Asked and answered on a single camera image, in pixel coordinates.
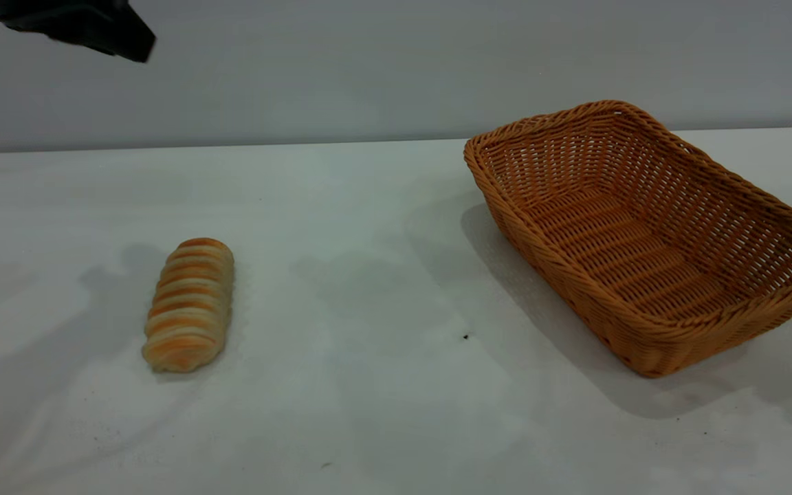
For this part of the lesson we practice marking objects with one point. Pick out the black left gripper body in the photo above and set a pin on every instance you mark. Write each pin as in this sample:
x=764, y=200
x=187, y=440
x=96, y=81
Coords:
x=80, y=20

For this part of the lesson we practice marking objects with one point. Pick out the striped orange bread roll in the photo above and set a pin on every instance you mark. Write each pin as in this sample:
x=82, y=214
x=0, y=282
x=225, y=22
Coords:
x=190, y=309

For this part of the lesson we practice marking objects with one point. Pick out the orange woven wicker basket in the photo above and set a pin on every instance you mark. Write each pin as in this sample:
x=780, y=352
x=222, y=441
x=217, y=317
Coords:
x=643, y=247

